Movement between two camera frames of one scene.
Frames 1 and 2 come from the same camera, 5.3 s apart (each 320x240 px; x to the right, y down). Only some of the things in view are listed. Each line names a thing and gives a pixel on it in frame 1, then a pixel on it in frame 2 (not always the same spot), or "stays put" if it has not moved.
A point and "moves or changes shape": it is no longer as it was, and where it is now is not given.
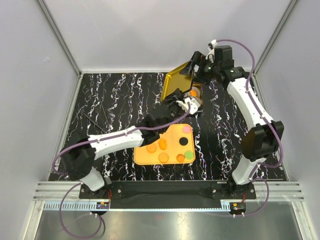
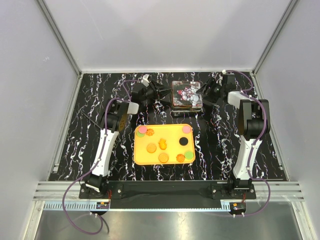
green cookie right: x=189 y=155 stays put
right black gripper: x=198 y=59 to x=211 y=84
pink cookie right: x=186 y=129 stays put
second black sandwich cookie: x=183 y=141 stays put
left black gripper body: x=174 y=108 to x=151 y=91
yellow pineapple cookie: x=162 y=144 stays put
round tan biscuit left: x=151 y=148 stays put
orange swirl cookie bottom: x=180 y=158 stays put
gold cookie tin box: x=201 y=96 moves or changes shape
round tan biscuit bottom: x=163 y=157 stays put
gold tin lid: x=173 y=80 to x=184 y=95
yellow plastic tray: x=175 y=146 stays put
